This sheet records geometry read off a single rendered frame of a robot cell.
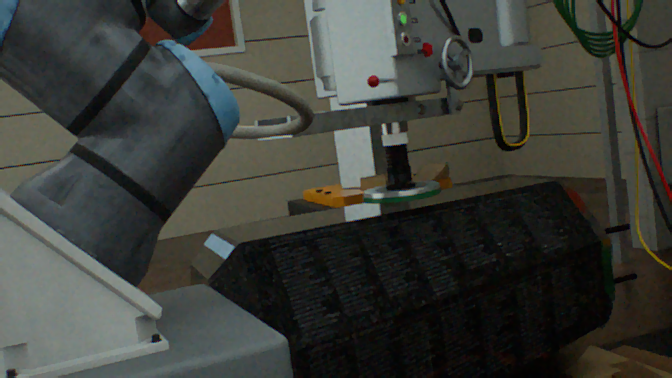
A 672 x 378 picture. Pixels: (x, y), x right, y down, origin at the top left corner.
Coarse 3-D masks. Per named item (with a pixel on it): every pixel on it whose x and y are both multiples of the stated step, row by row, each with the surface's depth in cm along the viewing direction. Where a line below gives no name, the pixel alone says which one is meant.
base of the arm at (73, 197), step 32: (64, 160) 90; (96, 160) 88; (32, 192) 86; (64, 192) 87; (96, 192) 86; (128, 192) 88; (64, 224) 84; (96, 224) 85; (128, 224) 88; (160, 224) 93; (96, 256) 85; (128, 256) 88
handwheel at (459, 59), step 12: (456, 36) 202; (444, 48) 198; (468, 48) 206; (444, 60) 197; (456, 60) 201; (468, 60) 207; (444, 72) 198; (456, 72) 203; (468, 72) 207; (456, 84) 201; (468, 84) 205
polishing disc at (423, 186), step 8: (416, 184) 209; (424, 184) 207; (432, 184) 204; (368, 192) 206; (376, 192) 203; (384, 192) 201; (392, 192) 199; (400, 192) 198; (408, 192) 197; (416, 192) 198
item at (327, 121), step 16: (320, 112) 176; (336, 112) 180; (352, 112) 184; (368, 112) 189; (384, 112) 194; (400, 112) 199; (416, 112) 204; (432, 112) 210; (448, 112) 216; (320, 128) 176; (336, 128) 180; (352, 128) 184
